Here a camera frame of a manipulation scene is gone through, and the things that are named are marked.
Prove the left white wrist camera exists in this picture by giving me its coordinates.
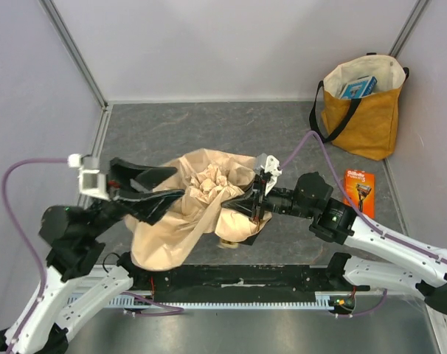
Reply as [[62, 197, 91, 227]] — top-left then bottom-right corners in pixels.
[[67, 153, 110, 201]]

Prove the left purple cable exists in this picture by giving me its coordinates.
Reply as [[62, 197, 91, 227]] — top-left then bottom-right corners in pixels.
[[0, 156, 186, 354]]

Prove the beige folding umbrella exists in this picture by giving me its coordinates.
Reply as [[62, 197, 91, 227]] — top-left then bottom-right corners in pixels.
[[125, 149, 271, 271]]

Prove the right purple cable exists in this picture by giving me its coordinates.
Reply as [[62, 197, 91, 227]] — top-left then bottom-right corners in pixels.
[[280, 131, 447, 320]]

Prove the purple cable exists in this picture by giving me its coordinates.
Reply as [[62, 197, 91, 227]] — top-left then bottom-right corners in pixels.
[[280, 131, 447, 320], [0, 156, 186, 354]]

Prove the white slotted cable duct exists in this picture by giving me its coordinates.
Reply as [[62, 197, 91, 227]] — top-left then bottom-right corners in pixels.
[[66, 291, 357, 310]]

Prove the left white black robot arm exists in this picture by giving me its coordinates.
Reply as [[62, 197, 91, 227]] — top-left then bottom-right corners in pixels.
[[0, 154, 184, 353]]

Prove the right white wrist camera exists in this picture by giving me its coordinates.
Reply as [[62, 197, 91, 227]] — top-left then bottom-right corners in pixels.
[[254, 153, 282, 195]]

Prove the mustard tote bag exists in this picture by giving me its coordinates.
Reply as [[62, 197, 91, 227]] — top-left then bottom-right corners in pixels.
[[309, 53, 410, 161]]

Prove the blue razor box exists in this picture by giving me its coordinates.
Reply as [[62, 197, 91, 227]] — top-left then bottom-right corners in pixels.
[[339, 75, 378, 100]]

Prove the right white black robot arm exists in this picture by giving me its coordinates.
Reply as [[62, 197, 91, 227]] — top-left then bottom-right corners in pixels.
[[221, 172, 447, 315]]

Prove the orange razor package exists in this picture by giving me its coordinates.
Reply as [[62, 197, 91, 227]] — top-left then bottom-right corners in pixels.
[[344, 169, 375, 218]]

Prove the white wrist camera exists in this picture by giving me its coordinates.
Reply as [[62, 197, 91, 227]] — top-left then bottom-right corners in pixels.
[[67, 153, 110, 201], [254, 153, 282, 195]]

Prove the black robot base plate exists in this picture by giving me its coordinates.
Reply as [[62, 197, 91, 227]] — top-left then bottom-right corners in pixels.
[[132, 265, 353, 302]]

